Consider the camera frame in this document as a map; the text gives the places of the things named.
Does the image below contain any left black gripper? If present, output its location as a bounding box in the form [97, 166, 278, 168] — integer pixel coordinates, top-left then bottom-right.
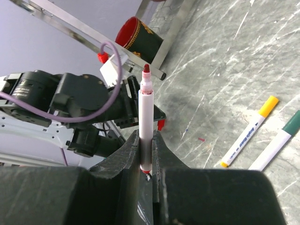
[111, 75, 166, 128]

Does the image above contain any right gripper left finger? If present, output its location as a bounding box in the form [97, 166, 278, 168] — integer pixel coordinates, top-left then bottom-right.
[0, 131, 140, 225]

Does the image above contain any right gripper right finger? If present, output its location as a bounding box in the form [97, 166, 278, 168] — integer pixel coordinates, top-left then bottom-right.
[152, 131, 285, 225]

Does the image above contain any red pen cap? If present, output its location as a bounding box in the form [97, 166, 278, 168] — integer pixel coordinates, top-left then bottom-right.
[157, 119, 165, 131]

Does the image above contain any red white marker pen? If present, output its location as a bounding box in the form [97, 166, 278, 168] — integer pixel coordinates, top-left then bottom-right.
[138, 64, 154, 173]

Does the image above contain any yellow white marker pen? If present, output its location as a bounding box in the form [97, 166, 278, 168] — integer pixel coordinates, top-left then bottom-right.
[220, 96, 279, 168]

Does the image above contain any green white marker pen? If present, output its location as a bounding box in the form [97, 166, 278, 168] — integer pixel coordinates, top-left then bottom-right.
[249, 110, 300, 171]

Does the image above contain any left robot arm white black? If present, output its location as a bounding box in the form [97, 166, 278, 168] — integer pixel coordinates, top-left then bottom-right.
[0, 70, 140, 158]

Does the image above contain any red black mug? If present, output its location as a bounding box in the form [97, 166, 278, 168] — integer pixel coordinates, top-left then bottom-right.
[115, 16, 163, 64]

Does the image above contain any metal dish rack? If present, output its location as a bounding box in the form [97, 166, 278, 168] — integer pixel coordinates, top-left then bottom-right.
[9, 0, 195, 81]

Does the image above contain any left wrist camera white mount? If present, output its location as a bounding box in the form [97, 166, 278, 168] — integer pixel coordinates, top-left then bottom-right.
[97, 52, 118, 88]

